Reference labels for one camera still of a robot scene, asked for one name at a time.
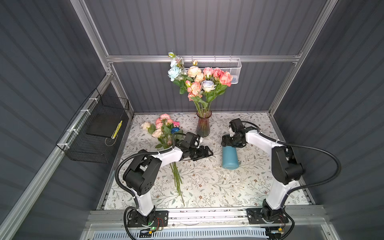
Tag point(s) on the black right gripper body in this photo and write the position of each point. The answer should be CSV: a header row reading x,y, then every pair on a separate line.
x,y
231,141

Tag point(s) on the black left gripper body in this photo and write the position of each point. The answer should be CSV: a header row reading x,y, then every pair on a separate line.
x,y
199,153

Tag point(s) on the teal ceramic vase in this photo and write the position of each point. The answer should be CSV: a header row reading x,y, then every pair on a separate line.
x,y
230,159

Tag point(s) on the pink ribbed glass vase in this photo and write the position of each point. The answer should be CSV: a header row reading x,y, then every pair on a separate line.
x,y
203,126

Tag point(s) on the small pink flower spray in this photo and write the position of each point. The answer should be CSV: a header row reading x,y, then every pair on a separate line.
x,y
161,130

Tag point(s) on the white single rose stem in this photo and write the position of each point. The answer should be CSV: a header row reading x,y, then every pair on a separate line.
x,y
207,96

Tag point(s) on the pink bud spray stem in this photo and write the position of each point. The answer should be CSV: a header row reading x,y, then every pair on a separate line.
x,y
195,94

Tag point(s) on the small pink rose stem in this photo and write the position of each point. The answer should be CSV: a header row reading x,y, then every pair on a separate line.
x,y
214,75

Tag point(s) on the white green rose spray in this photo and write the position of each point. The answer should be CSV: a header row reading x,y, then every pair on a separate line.
x,y
178,74

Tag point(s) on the large pink rose stem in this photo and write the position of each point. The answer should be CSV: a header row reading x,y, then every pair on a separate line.
x,y
226,80

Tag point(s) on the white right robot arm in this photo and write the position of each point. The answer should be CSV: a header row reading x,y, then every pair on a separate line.
x,y
285,167

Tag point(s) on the black book in basket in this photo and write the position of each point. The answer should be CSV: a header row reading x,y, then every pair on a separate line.
x,y
104,125

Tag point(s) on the white wire mesh basket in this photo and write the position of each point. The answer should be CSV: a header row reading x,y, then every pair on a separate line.
x,y
225,63

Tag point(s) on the black wire basket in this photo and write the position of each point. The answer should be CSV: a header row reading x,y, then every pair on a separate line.
x,y
79,146

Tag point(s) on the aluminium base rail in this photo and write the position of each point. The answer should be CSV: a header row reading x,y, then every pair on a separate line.
x,y
108,220

